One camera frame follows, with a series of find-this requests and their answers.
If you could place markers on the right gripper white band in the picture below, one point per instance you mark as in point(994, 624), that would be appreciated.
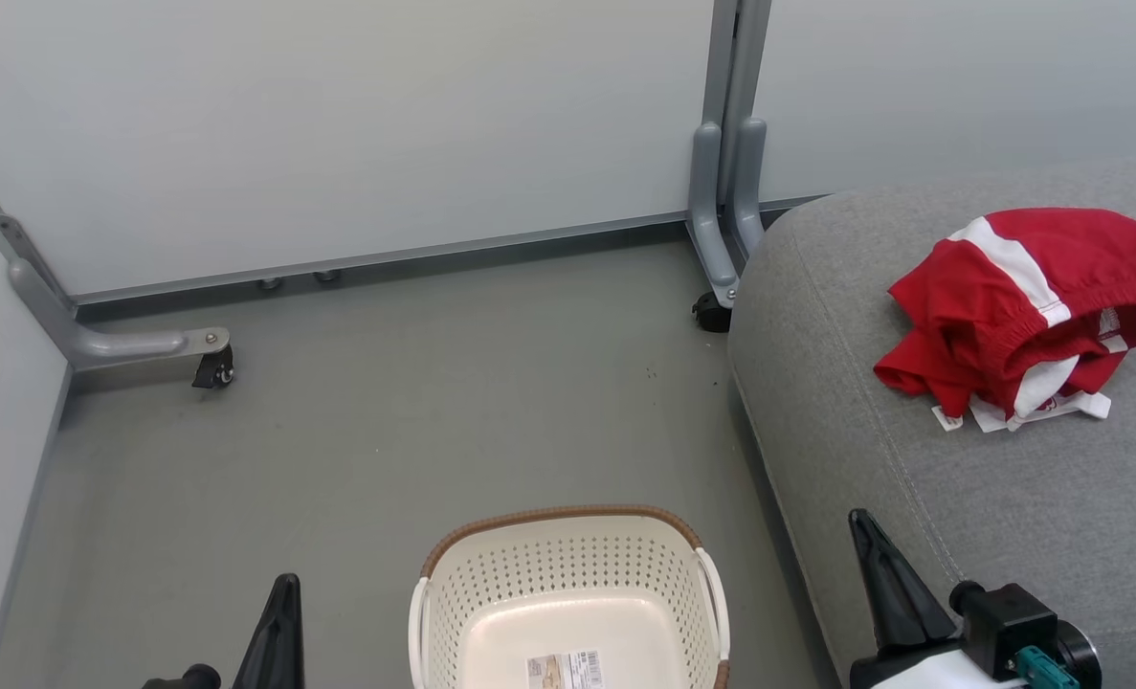
point(922, 672)

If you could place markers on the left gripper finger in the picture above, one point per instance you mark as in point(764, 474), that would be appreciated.
point(290, 651)
point(256, 660)

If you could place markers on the red white-striped garment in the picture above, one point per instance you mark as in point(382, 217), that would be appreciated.
point(998, 316)

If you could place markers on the grey fabric sofa seat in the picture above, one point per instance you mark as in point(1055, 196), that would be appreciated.
point(960, 498)

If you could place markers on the cream perforated laundry basket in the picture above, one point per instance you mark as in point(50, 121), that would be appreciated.
point(568, 603)

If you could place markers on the barcode label sticker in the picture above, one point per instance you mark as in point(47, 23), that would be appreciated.
point(566, 670)

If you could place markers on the black caster wheel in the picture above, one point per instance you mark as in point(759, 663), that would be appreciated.
point(711, 313)
point(215, 368)

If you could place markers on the grey single partition foot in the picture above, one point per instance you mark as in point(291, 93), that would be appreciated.
point(127, 344)

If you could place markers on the small grey levelling foot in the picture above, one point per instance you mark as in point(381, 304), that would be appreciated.
point(270, 283)
point(326, 277)

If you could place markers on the grey double partition foot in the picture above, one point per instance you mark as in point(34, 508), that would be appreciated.
point(721, 191)

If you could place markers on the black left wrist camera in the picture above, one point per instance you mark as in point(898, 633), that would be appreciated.
point(185, 679)

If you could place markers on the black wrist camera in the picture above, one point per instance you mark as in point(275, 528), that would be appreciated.
point(185, 679)
point(1003, 617)

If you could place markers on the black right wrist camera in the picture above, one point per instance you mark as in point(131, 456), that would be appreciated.
point(1003, 617)

